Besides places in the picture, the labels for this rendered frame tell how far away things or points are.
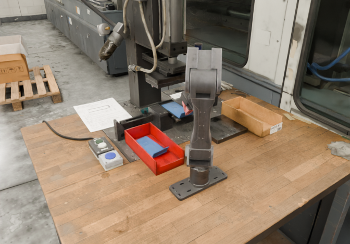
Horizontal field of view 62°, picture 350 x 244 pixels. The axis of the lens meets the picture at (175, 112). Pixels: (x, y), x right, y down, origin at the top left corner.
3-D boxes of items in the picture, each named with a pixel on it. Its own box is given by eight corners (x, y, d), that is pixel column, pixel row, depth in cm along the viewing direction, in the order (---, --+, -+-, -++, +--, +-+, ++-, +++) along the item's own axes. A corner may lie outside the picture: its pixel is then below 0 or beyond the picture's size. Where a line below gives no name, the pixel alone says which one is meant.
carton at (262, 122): (261, 140, 121) (263, 123, 117) (221, 116, 139) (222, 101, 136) (280, 130, 127) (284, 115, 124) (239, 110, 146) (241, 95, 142)
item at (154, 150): (154, 160, 107) (154, 153, 105) (132, 142, 117) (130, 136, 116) (169, 153, 111) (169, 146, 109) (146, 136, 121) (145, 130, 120)
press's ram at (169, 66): (159, 96, 116) (156, 19, 102) (130, 77, 135) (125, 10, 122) (195, 86, 125) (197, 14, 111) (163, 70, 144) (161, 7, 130)
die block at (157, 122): (160, 132, 125) (159, 117, 122) (149, 123, 132) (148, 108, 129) (197, 119, 135) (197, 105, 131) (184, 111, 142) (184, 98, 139)
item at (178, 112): (181, 119, 117) (181, 113, 116) (161, 105, 128) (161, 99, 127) (195, 115, 121) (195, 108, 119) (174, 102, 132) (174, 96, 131)
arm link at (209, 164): (186, 141, 94) (184, 151, 89) (213, 143, 93) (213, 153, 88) (185, 157, 97) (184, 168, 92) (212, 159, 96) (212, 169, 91)
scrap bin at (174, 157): (155, 176, 99) (155, 162, 97) (125, 142, 118) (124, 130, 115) (184, 164, 105) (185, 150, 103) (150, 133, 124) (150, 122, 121)
